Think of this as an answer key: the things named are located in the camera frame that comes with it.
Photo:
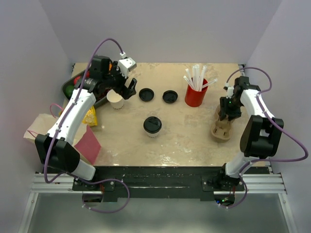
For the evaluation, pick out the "cardboard cup carrier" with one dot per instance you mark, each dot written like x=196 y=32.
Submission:
x=221 y=130

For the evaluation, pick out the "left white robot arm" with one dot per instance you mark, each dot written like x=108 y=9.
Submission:
x=55 y=148

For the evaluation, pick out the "grey fruit tray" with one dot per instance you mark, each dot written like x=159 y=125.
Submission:
x=100 y=101

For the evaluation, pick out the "white paper cup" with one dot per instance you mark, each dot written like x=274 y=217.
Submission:
x=152 y=134
x=115 y=99

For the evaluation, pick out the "green lime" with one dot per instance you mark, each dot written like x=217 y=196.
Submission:
x=69 y=90

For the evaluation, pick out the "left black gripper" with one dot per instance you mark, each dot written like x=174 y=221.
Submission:
x=126 y=92

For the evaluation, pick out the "black cup lid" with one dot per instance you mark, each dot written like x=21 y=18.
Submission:
x=152 y=124
x=146 y=94
x=170 y=96

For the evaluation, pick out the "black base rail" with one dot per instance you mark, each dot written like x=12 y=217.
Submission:
x=152 y=182

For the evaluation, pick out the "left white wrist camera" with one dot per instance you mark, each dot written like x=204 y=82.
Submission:
x=126 y=64

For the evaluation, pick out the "brown paper bag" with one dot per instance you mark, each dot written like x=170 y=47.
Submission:
x=85 y=141

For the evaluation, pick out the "red apple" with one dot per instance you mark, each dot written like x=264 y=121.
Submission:
x=76 y=79

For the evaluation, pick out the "white wrapped straws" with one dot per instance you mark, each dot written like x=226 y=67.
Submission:
x=196 y=78

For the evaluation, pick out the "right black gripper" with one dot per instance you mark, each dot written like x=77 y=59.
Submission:
x=225 y=111

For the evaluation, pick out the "red straw holder cup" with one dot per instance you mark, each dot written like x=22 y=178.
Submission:
x=194 y=98

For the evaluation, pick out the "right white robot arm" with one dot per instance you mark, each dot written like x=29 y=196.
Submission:
x=260 y=138

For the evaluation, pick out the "yellow chips bag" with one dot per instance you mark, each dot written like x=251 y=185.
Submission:
x=90 y=118

